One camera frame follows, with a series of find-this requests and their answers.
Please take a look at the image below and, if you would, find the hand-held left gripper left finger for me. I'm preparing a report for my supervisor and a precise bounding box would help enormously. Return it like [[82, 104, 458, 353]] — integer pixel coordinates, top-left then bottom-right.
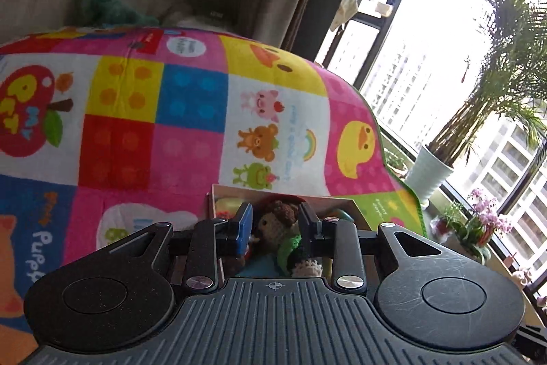
[[103, 203, 254, 292]]

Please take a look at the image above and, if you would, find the small pale figurine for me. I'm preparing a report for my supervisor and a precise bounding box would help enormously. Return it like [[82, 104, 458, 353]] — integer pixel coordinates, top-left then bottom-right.
[[510, 266, 533, 289]]

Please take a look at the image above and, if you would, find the colourful printed blanket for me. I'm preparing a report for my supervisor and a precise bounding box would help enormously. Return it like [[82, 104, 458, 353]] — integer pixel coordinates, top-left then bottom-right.
[[0, 26, 428, 357]]

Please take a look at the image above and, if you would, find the yellow green toy ball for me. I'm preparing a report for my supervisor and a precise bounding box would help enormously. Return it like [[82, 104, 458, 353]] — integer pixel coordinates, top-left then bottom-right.
[[215, 198, 241, 219]]

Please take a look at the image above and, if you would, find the palm plant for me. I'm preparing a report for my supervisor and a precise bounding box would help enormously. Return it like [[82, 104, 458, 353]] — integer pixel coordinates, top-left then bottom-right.
[[427, 0, 547, 167]]

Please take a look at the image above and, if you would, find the small green plant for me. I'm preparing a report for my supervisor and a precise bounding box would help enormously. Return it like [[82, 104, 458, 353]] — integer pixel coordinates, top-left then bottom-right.
[[384, 147, 412, 178]]

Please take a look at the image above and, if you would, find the beige sofa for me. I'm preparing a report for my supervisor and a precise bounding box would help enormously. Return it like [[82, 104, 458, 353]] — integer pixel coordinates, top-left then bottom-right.
[[0, 0, 266, 47]]

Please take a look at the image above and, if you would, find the brown crochet doll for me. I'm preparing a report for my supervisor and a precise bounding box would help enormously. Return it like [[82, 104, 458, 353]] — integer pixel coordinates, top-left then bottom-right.
[[250, 198, 324, 278]]

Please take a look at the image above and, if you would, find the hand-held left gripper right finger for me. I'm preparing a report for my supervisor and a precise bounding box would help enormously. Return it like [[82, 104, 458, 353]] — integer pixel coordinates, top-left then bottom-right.
[[298, 203, 443, 292]]

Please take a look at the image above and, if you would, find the teal cloth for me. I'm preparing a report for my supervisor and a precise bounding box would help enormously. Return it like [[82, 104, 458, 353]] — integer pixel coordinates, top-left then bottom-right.
[[77, 0, 160, 28]]

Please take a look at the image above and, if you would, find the tall white ribbed pot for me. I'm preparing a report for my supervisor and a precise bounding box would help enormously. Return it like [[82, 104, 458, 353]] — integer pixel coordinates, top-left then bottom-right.
[[404, 145, 456, 200]]

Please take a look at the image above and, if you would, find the cardboard box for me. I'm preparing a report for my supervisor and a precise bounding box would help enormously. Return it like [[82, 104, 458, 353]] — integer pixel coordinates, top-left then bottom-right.
[[207, 184, 372, 279]]

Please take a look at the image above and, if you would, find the pink orchid plant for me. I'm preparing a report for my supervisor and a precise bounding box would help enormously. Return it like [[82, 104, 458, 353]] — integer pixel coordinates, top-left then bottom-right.
[[444, 187, 513, 259]]

